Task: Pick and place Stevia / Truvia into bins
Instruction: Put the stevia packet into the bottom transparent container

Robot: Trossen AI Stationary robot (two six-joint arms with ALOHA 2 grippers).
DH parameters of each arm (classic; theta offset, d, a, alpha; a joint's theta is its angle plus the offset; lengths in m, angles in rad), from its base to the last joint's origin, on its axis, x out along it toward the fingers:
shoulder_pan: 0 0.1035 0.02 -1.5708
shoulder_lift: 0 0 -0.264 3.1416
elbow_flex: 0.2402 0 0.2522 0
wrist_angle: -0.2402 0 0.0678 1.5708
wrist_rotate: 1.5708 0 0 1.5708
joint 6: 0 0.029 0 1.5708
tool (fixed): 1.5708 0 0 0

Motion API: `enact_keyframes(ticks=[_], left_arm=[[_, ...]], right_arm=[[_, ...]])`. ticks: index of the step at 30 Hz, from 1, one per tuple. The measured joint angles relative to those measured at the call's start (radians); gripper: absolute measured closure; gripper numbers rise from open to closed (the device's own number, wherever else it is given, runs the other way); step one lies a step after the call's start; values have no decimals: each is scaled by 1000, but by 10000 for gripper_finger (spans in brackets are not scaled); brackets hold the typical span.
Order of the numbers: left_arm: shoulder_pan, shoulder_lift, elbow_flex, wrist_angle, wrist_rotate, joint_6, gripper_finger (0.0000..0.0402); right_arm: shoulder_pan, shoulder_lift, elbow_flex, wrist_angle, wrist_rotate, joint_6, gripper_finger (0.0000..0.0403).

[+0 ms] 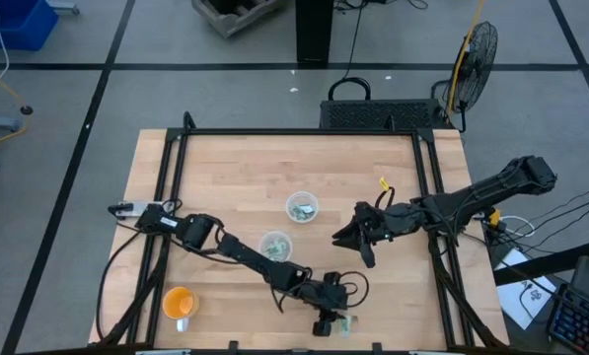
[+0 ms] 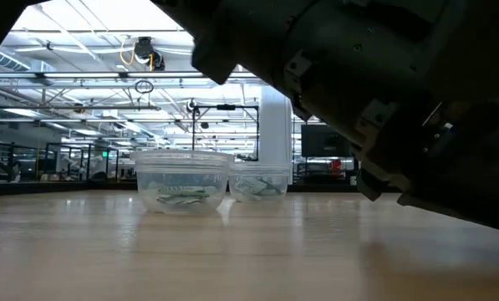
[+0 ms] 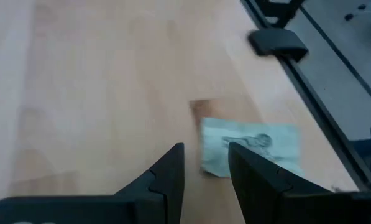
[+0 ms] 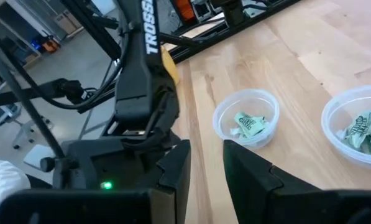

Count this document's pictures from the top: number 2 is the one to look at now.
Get clear plastic deli container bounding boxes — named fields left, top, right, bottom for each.
left=130, top=149, right=236, bottom=216
left=227, top=161, right=293, bottom=204

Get white square column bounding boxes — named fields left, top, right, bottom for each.
left=258, top=85, right=294, bottom=185

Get black metal railing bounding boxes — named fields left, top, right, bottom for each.
left=43, top=143, right=120, bottom=181

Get long ceiling light bar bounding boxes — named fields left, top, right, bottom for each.
left=0, top=71, right=259, bottom=81

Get black metal frame stand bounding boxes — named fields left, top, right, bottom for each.
left=191, top=104, right=260, bottom=163

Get black wall monitor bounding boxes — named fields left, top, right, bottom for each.
left=301, top=124, right=354, bottom=159

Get black coiled cable loop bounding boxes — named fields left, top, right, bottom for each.
left=134, top=79, right=155, bottom=95

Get black hanging cable reel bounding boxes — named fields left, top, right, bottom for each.
left=133, top=36, right=166, bottom=72

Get black table edge rail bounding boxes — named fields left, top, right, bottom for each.
left=0, top=181, right=361, bottom=197

